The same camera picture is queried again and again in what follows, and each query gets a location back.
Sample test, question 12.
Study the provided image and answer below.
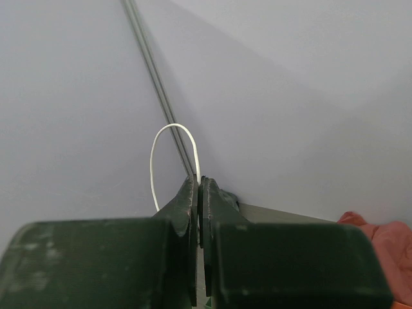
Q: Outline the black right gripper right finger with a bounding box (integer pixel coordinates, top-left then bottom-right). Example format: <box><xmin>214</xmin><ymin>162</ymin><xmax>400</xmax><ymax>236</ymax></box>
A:
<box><xmin>200</xmin><ymin>177</ymin><xmax>393</xmax><ymax>308</ymax></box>

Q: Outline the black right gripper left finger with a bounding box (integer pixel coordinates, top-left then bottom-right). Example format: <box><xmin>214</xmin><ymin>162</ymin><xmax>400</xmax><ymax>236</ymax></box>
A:
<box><xmin>1</xmin><ymin>176</ymin><xmax>198</xmax><ymax>308</ymax></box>

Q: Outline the white cable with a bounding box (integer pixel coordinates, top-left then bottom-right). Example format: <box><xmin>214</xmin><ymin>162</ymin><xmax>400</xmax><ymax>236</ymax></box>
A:
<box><xmin>149</xmin><ymin>123</ymin><xmax>202</xmax><ymax>212</ymax></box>

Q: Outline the grey green cloth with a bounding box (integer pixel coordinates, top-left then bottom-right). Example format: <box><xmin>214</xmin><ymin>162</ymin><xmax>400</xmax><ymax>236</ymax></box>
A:
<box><xmin>221</xmin><ymin>190</ymin><xmax>239</xmax><ymax>212</ymax></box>

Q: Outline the pink cloth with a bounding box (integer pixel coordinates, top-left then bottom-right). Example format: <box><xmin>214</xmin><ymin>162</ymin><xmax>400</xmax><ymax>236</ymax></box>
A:
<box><xmin>338</xmin><ymin>212</ymin><xmax>411</xmax><ymax>306</ymax></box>

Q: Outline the grey corner post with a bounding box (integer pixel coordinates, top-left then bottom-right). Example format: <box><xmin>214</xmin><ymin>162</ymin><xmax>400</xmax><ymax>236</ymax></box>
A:
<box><xmin>121</xmin><ymin>0</ymin><xmax>196</xmax><ymax>174</ymax></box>

